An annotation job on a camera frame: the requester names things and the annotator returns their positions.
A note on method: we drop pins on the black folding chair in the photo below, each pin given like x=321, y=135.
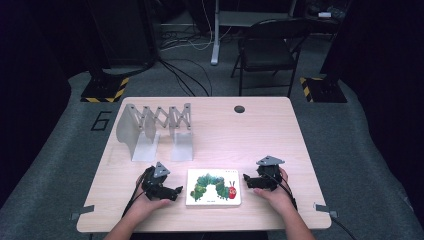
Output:
x=266, y=53

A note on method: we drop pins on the small white device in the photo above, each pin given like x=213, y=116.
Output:
x=324, y=15

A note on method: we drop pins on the white desk frame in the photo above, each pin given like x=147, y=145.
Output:
x=215, y=40

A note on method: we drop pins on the black striped stand base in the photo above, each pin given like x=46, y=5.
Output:
x=105, y=89
x=323, y=90

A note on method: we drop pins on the person's left hand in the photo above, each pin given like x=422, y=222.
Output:
x=146, y=205

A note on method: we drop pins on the black cabinet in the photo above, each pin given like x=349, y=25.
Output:
x=123, y=30

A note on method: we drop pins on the person's right hand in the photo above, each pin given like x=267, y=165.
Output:
x=276, y=198

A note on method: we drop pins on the black table grommet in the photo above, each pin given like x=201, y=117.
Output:
x=239, y=109

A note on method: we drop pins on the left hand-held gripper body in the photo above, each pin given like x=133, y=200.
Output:
x=156, y=182

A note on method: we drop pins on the white caterpillar picture book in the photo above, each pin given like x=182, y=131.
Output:
x=213, y=186

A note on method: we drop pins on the grey table edge clamp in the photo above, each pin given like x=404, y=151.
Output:
x=82, y=212
x=325, y=210

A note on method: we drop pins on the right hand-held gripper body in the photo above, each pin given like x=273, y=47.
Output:
x=268, y=173

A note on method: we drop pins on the expandable metal book rack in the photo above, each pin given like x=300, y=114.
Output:
x=156, y=133

